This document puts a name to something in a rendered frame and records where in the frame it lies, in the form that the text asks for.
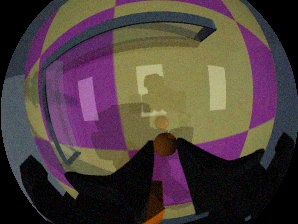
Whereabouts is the brown ball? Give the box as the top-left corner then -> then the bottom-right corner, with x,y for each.
153,133 -> 178,156

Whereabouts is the clear l-shaped low wall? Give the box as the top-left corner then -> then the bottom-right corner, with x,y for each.
45,22 -> 214,164

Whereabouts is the translucent orange ball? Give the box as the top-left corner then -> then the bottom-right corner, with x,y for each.
154,116 -> 169,131

